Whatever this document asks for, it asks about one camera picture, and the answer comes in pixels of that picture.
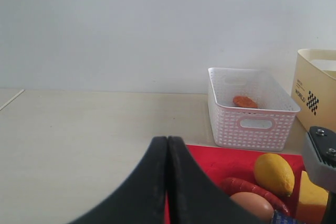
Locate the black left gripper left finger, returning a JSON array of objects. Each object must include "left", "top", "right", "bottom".
[{"left": 72, "top": 136, "right": 167, "bottom": 224}]

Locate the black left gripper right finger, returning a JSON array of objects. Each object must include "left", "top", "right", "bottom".
[{"left": 167, "top": 136, "right": 264, "bottom": 223}]

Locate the red sausage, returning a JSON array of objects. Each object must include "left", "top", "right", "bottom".
[{"left": 220, "top": 177, "right": 290, "bottom": 216}]

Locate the brown egg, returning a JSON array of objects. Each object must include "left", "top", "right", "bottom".
[{"left": 230, "top": 192, "right": 274, "bottom": 223}]

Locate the yellow lemon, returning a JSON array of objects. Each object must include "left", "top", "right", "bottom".
[{"left": 254, "top": 153, "right": 295, "bottom": 197}]

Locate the white blue packet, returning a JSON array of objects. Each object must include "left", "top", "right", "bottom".
[{"left": 270, "top": 210, "right": 306, "bottom": 224}]

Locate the yellow cheese wedge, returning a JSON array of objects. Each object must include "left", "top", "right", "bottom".
[{"left": 296, "top": 171, "right": 329, "bottom": 224}]

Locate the red table cloth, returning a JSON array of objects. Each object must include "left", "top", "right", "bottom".
[{"left": 163, "top": 144, "right": 305, "bottom": 224}]

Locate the white perforated plastic basket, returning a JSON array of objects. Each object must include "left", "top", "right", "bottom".
[{"left": 208, "top": 68, "right": 300, "bottom": 152}]

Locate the cream plastic bin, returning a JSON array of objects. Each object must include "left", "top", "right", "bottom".
[{"left": 291, "top": 49, "right": 335, "bottom": 131}]

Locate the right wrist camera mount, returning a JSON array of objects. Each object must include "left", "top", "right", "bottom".
[{"left": 302, "top": 126, "right": 335, "bottom": 223}]

